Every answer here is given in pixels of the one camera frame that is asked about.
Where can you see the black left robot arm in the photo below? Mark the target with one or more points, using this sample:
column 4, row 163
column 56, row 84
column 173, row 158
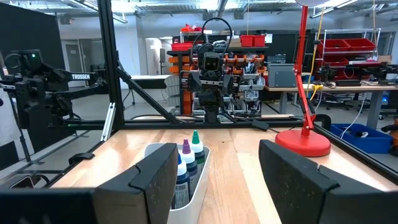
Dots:
column 211, row 109

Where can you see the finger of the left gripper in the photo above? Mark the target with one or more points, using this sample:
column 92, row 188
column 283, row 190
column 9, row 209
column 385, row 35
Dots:
column 195, row 81
column 232, row 84

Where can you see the silver aluminium bracket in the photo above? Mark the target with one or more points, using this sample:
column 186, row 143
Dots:
column 108, row 123

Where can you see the black partition panel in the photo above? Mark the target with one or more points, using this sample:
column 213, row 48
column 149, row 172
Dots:
column 28, row 28

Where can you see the large purple food coloring bottle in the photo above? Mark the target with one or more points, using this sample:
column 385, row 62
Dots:
column 189, row 161

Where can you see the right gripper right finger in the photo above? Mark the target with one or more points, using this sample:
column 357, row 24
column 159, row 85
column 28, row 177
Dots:
column 298, row 193

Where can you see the large blue food coloring bottle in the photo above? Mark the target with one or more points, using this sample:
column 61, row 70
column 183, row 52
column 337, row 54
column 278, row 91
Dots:
column 182, row 186

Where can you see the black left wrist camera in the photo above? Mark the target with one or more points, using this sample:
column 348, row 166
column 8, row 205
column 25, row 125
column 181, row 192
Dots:
column 212, row 62

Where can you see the grey metal box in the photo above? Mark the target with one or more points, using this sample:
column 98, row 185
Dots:
column 281, row 76

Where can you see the large green food coloring bottle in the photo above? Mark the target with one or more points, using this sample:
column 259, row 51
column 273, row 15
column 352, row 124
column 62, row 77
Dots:
column 196, row 146

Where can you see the red desk lamp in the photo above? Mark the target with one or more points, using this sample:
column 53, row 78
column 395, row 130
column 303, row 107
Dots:
column 303, row 143

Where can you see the wooden workbench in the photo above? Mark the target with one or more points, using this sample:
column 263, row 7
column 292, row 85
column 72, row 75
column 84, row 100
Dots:
column 342, row 88

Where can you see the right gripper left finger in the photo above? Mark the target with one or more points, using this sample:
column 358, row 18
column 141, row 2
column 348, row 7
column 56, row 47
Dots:
column 140, row 196

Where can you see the red storage bin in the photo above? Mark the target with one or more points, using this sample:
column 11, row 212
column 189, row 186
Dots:
column 362, row 45
column 252, row 41
column 332, row 46

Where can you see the black aluminium table frame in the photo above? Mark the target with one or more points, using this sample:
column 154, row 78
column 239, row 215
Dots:
column 107, row 62

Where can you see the white plastic storage bin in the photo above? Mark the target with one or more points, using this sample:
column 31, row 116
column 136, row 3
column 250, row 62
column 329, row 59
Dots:
column 196, row 211

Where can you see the blue storage bin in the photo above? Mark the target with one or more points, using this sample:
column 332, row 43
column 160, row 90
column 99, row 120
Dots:
column 373, row 144

